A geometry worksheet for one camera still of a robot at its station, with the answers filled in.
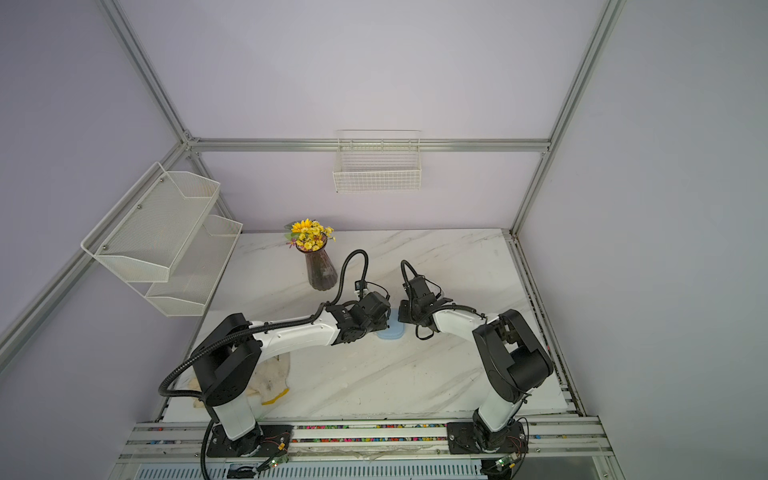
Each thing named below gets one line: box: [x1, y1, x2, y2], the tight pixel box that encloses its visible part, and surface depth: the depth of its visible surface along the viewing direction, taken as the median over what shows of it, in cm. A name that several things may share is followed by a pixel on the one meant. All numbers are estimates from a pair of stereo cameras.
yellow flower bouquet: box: [284, 218, 336, 252], surface depth 88 cm
